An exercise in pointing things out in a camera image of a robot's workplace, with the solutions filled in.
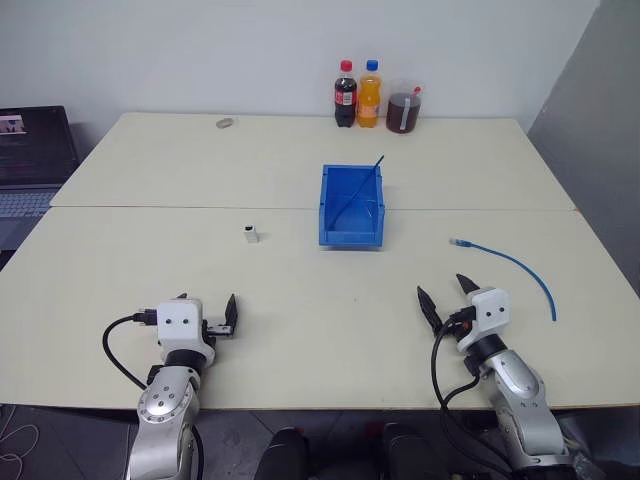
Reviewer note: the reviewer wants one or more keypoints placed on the clear jar brown liquid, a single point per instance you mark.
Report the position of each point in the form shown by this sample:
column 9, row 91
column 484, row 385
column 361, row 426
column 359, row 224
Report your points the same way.
column 402, row 112

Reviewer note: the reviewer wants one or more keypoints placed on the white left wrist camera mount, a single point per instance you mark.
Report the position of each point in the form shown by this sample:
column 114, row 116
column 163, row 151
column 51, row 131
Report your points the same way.
column 180, row 325

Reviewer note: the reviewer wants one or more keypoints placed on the blue plastic storage bin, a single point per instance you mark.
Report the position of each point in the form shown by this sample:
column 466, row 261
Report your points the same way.
column 350, row 237

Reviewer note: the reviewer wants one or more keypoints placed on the small white adapter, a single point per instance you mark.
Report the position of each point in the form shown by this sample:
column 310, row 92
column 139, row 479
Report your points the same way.
column 251, row 235

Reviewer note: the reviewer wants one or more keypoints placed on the cola bottle red cap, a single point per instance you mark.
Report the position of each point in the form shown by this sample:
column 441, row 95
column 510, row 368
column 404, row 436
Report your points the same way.
column 345, row 100

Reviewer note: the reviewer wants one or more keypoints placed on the small clear tape roll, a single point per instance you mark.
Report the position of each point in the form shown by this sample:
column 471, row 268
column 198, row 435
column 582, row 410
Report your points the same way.
column 225, row 122

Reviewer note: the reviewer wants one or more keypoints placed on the open black laptop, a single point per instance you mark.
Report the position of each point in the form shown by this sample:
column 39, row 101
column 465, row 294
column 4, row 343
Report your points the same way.
column 32, row 150

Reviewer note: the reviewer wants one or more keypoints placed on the dark rounded shape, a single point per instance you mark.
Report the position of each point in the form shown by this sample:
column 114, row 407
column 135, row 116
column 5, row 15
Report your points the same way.
column 282, row 455
column 412, row 452

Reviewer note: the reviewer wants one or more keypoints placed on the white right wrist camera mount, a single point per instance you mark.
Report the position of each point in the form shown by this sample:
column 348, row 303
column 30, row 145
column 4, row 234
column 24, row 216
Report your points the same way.
column 490, row 312

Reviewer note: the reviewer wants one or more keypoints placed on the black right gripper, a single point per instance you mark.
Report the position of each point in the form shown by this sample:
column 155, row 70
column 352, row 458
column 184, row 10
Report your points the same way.
column 456, row 324

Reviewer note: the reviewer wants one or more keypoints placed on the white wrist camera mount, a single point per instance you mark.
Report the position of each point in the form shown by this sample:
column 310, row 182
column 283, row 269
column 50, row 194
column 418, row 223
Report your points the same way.
column 180, row 325
column 490, row 312

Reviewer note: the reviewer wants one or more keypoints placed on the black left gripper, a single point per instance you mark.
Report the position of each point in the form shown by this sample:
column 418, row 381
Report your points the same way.
column 220, row 329

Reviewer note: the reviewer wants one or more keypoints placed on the orange soda bottle blue cap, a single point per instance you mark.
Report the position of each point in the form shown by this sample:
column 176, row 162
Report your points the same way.
column 369, row 100

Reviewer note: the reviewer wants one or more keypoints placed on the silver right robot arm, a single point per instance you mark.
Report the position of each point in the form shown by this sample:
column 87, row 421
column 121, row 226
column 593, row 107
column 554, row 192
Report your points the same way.
column 520, row 390

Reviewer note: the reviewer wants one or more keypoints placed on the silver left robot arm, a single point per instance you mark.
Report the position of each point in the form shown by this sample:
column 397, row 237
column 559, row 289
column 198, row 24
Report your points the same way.
column 162, row 400

